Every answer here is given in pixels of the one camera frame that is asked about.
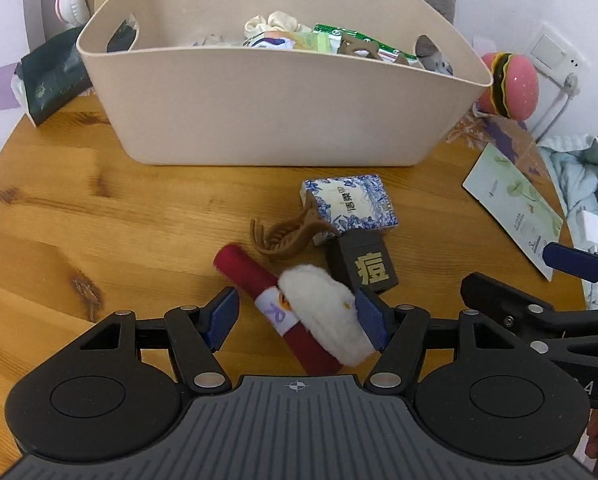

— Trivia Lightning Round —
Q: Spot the green snack bag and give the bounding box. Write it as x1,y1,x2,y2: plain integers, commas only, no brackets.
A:
291,30,334,53

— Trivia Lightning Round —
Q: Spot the green white face mask packet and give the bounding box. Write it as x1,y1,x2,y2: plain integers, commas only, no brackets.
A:
462,142,564,282

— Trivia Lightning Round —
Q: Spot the light blue blanket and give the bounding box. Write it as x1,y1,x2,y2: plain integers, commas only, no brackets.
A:
536,134,598,311

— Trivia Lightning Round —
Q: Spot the white wall socket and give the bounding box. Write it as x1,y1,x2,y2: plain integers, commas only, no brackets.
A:
529,32,590,96

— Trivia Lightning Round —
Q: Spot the white snack bag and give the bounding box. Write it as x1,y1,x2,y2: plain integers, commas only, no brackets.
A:
314,22,404,61

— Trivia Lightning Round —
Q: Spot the red sock with white fluff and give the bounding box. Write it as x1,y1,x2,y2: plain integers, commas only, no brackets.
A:
213,243,376,376

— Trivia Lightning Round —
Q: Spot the small black box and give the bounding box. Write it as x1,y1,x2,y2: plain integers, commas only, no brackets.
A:
325,232,400,295

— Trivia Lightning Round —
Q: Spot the wooden desktop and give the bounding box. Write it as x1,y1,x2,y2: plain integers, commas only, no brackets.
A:
0,92,587,376

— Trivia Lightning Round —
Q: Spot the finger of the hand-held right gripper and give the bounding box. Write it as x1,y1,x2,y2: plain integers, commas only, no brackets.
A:
543,242,598,306
460,272,570,341

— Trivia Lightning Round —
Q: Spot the white charger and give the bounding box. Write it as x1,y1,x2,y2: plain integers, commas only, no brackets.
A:
579,210,598,251

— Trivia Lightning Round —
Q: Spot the beige plastic basket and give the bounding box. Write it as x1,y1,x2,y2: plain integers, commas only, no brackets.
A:
76,0,494,167

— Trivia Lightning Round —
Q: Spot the dark green tissue pack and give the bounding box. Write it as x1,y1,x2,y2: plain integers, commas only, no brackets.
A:
13,25,97,127

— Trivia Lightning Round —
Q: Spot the cream scrunchie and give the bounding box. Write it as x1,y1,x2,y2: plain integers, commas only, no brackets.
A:
244,10,312,38

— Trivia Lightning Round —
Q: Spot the pink burger plush toy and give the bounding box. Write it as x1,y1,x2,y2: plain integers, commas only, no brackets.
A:
479,51,540,122

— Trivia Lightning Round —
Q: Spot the small brown hair claw clip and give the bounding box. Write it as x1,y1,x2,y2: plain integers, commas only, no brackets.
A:
250,204,340,262

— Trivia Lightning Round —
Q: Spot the white plug cable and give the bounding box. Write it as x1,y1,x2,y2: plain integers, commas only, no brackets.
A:
534,72,582,141

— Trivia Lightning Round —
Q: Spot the blue floral tissue pack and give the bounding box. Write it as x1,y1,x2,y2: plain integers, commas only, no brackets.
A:
299,174,400,246

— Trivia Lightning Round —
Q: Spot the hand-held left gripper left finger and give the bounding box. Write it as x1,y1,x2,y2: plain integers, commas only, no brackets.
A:
79,287,240,393

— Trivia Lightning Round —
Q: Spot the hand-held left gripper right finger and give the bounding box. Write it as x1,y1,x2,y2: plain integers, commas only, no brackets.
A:
354,287,522,391

